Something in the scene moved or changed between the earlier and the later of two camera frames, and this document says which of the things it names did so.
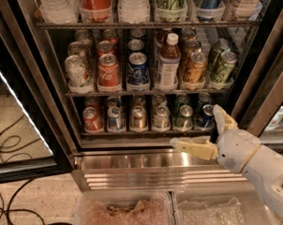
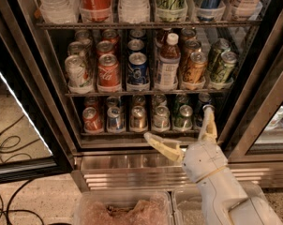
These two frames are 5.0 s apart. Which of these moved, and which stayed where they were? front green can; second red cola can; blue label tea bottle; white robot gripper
Moved: white robot gripper
Stayed: front green can; second red cola can; blue label tea bottle
